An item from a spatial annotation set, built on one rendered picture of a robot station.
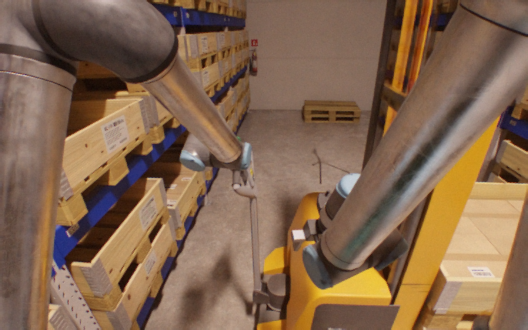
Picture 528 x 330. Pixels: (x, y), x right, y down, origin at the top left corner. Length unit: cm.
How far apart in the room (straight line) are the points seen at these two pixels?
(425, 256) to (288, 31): 594
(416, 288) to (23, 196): 135
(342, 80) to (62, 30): 663
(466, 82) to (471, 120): 4
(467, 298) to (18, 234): 147
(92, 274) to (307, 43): 609
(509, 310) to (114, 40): 63
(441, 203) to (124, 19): 104
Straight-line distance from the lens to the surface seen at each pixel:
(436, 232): 119
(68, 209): 134
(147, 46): 42
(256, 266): 169
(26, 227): 47
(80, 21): 42
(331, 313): 137
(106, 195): 162
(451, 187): 109
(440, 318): 154
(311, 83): 680
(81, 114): 209
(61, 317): 142
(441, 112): 30
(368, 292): 131
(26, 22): 47
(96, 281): 155
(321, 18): 670
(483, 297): 150
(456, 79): 29
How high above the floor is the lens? 189
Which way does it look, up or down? 28 degrees down
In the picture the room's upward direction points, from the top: 1 degrees counter-clockwise
